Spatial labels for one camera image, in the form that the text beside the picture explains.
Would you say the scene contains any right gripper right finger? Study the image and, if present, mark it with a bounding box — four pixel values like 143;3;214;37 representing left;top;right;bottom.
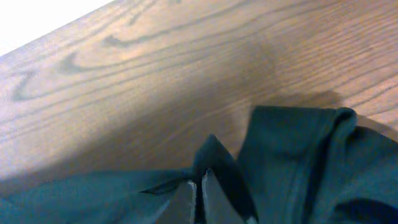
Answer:
202;169;258;224

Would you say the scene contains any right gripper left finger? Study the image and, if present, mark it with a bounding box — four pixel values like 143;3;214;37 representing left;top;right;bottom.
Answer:
155;181;197;224

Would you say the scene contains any black leggings red waistband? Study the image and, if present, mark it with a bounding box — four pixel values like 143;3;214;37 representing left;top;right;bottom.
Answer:
1;106;397;223

